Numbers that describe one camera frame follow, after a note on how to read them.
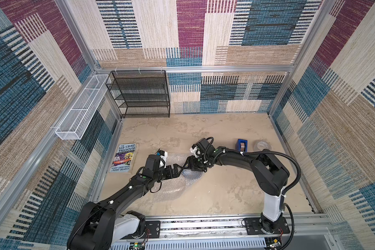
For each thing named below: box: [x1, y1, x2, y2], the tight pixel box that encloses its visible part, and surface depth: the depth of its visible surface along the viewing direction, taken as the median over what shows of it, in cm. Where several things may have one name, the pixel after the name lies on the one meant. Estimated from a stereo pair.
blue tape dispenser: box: [235, 138, 249, 153], surface depth 97 cm
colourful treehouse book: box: [109, 143, 136, 173], surface depth 97 cm
